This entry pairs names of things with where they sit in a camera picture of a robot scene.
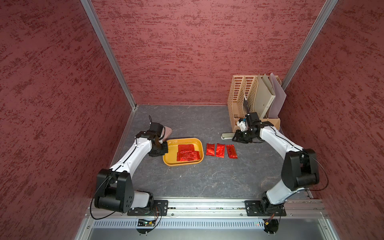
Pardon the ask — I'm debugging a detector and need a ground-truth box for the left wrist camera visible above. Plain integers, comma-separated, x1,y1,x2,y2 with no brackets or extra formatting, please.
148,122,166,140

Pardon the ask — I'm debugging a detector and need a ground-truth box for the pale green stapler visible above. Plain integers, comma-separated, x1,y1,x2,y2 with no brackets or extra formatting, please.
221,133,235,140

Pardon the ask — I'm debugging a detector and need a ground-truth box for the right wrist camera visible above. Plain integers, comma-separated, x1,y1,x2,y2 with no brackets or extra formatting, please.
237,112,262,132

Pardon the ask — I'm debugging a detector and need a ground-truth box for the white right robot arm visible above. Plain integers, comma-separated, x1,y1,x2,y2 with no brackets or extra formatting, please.
233,124,320,214

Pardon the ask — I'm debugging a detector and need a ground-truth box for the pink plastic case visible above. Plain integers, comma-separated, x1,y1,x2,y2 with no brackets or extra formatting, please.
159,126,172,142

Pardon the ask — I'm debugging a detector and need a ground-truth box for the yellow plastic storage box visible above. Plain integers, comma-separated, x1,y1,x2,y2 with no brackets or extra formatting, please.
163,138,204,167

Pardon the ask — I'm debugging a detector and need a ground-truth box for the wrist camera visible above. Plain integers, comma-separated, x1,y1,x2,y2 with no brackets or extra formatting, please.
237,112,262,132
148,122,166,140

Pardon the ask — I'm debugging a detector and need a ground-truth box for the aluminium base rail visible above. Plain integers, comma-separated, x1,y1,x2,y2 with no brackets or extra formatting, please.
84,197,330,219

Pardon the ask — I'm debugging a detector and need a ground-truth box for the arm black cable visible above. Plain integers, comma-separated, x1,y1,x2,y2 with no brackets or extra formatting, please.
89,173,118,220
266,124,330,193

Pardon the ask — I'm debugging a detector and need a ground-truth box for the dark blue book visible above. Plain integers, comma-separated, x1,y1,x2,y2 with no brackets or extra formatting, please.
243,97,250,115

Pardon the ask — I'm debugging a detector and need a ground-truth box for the aluminium corner post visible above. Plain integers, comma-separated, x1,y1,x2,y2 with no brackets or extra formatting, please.
282,0,338,91
81,0,137,111

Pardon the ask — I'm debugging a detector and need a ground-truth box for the right aluminium corner post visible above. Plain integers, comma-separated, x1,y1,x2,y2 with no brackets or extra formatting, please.
282,0,338,91

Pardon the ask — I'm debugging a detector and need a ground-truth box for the beige plastic desk organizer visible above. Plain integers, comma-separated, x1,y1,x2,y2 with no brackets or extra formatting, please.
228,75,281,133

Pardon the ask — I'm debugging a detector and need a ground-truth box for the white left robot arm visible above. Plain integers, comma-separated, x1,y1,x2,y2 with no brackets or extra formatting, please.
94,128,168,213

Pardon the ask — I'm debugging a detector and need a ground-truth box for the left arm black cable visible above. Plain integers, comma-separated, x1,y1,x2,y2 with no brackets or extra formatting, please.
89,173,118,220

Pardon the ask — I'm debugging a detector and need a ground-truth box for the grey-white file folder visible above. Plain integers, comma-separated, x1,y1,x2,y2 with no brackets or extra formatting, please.
253,74,276,119

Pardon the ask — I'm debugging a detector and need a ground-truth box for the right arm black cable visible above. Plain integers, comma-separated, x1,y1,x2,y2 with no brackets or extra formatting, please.
266,124,330,193

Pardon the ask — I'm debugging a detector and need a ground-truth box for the left aluminium corner post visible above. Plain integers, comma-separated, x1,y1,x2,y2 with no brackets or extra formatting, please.
81,0,137,111

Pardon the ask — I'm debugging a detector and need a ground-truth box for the red tea bag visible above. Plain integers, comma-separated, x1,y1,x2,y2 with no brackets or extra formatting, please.
177,151,201,162
215,144,226,158
226,145,238,159
178,144,195,152
206,144,216,157

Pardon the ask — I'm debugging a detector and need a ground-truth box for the lilac file folder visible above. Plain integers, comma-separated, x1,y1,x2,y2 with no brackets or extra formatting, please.
267,73,287,119

